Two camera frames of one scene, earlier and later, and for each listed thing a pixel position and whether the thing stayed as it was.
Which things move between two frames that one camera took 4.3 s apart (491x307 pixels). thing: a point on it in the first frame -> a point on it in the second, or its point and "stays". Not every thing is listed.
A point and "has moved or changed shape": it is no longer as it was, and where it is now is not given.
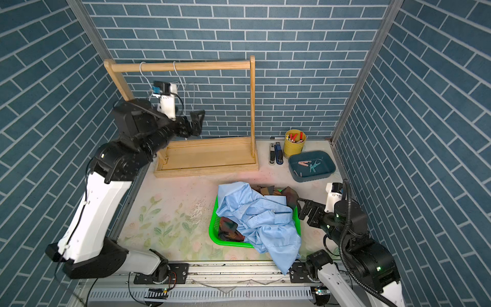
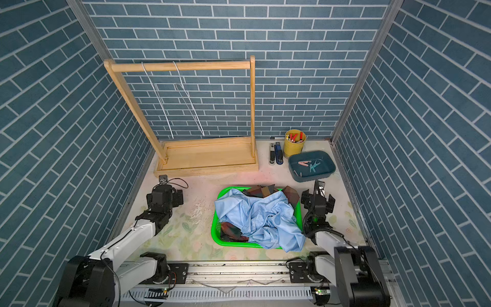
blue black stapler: x=279 y=153 stays
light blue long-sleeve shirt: x=266 y=221 has moved or changed shape
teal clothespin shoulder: x=312 y=167 stays
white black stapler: x=272 y=159 stays
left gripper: x=193 y=126 -> x=178 y=197
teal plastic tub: x=310 y=166 stays
